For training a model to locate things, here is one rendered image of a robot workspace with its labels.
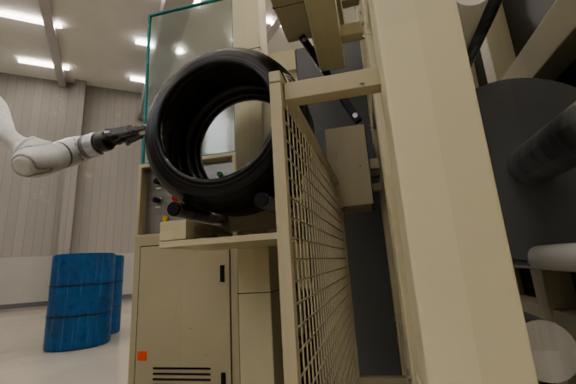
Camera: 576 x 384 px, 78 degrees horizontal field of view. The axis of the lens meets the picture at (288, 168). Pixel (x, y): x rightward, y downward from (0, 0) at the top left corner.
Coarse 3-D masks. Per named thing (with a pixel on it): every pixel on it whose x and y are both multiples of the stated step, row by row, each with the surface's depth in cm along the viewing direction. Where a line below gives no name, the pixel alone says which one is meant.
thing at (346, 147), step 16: (336, 128) 133; (352, 128) 132; (336, 144) 132; (352, 144) 130; (336, 160) 130; (352, 160) 129; (368, 160) 127; (336, 176) 129; (352, 176) 127; (368, 176) 126; (352, 192) 126; (368, 192) 125; (352, 208) 143; (368, 208) 142
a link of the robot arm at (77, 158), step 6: (66, 138) 132; (72, 138) 132; (78, 138) 132; (66, 144) 128; (72, 144) 130; (72, 150) 129; (78, 150) 131; (72, 156) 128; (78, 156) 131; (84, 156) 132; (72, 162) 130; (78, 162) 133
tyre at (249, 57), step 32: (192, 64) 118; (224, 64) 116; (256, 64) 112; (160, 96) 118; (192, 96) 137; (224, 96) 143; (256, 96) 140; (160, 128) 116; (192, 128) 143; (160, 160) 112; (192, 160) 139; (256, 160) 104; (288, 160) 105; (192, 192) 107; (224, 192) 104; (256, 192) 105
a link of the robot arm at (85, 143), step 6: (96, 132) 134; (84, 138) 131; (90, 138) 130; (78, 144) 131; (84, 144) 130; (90, 144) 130; (84, 150) 131; (90, 150) 131; (96, 150) 132; (90, 156) 133; (96, 156) 135
